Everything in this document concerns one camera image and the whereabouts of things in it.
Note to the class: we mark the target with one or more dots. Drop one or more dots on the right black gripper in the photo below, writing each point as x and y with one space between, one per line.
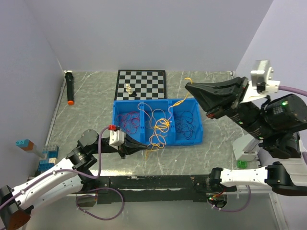
218 97

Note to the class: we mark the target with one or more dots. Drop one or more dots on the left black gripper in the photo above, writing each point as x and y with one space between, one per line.
134 145

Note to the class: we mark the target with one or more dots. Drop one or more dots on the blue three-compartment plastic bin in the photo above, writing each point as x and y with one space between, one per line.
160 123

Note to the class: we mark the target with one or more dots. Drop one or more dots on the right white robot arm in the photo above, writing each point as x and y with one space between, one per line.
275 125

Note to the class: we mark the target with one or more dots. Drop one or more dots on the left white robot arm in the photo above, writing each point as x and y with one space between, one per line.
17 204

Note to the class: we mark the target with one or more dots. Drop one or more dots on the short white chess piece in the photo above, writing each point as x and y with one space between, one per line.
130 91

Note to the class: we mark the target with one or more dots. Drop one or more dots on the white tape dispenser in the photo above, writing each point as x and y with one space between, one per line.
246 148

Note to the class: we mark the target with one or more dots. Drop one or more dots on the black and white chessboard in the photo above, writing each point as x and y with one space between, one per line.
148 84

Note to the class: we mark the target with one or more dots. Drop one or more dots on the green toy piece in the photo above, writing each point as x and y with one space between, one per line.
242 164

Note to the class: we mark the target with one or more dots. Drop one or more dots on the blue white lego structure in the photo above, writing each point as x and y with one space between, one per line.
49 160

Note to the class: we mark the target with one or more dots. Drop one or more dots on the black microphone orange tip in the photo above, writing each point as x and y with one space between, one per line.
70 87

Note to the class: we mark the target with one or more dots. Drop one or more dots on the blue and brown toy block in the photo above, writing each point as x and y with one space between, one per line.
25 144

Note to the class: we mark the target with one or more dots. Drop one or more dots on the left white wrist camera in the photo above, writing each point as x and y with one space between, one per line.
117 137

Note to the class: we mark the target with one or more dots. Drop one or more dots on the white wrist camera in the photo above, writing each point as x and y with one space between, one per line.
117 137
263 76

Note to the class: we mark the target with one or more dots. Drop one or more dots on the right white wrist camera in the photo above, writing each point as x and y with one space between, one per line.
263 76

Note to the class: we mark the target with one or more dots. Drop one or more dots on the aluminium frame rail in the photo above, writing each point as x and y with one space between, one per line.
259 191

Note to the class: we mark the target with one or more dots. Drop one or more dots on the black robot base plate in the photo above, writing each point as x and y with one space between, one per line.
108 197

